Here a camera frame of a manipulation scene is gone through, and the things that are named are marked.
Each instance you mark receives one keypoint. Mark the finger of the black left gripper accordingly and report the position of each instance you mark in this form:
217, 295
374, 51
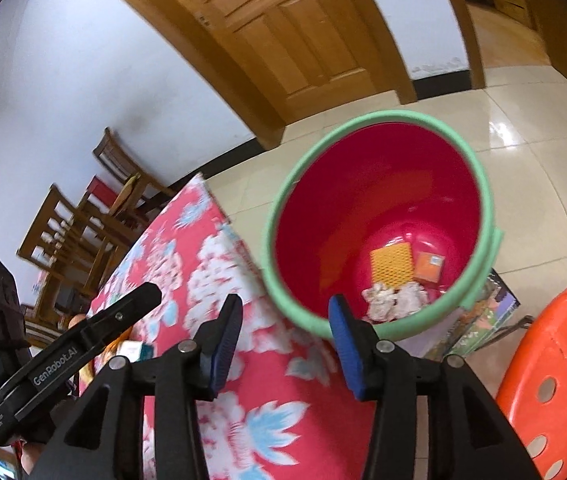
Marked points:
52, 368

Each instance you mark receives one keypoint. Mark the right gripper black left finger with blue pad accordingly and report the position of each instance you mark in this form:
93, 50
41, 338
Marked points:
193, 370

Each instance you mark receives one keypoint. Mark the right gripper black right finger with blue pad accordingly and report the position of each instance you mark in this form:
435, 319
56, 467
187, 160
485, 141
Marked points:
377, 370

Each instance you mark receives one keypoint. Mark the person's left hand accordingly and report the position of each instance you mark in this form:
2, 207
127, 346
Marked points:
28, 454

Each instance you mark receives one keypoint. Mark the low wooden chair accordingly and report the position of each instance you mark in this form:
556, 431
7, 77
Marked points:
42, 329

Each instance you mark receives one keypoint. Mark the orange round fruit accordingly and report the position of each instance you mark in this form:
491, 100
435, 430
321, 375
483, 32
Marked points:
77, 320

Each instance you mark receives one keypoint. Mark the white paper box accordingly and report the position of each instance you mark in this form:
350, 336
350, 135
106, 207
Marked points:
134, 350

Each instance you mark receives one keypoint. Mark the crumpled white tissue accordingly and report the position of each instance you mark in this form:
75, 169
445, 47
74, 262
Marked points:
387, 304

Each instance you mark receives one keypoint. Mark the red floral tablecloth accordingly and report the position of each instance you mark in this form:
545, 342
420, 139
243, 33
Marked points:
285, 411

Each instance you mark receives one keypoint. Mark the near wooden chair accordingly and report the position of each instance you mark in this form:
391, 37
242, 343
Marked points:
76, 244

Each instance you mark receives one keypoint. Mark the colourful booklet on floor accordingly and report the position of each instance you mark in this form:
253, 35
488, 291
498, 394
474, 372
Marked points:
472, 328

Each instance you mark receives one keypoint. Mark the yellow foam net in bucket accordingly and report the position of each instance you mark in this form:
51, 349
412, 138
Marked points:
392, 265

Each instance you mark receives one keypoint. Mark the orange small box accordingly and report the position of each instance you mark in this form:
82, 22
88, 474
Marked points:
428, 268

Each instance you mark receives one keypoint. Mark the red bucket green rim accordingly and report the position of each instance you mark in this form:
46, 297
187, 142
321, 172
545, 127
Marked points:
380, 179

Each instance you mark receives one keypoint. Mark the orange plastic stool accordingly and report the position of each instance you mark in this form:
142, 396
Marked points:
533, 393

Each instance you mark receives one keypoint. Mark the far wooden chair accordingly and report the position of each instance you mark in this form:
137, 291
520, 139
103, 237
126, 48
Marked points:
110, 154

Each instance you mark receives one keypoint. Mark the wooden door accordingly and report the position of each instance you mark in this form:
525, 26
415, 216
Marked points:
275, 62

